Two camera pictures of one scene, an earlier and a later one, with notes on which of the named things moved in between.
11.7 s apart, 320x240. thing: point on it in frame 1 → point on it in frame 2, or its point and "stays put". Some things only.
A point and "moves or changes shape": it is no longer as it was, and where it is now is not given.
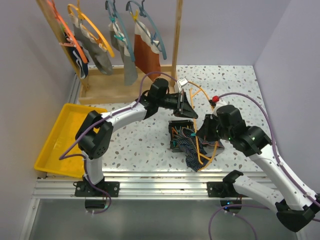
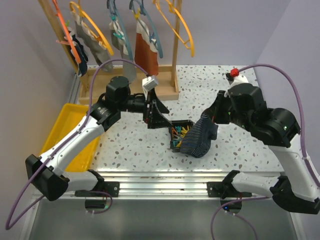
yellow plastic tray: x=60 y=153 stays put
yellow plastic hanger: x=192 y=96 → x=172 y=9
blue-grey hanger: x=143 y=13 moves or changes shape
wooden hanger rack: x=114 y=84 stays put
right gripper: x=204 y=132 → x=215 y=111
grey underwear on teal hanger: x=119 y=42 stays put
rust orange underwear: x=147 y=50 stays put
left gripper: x=183 y=106 → x=155 y=119
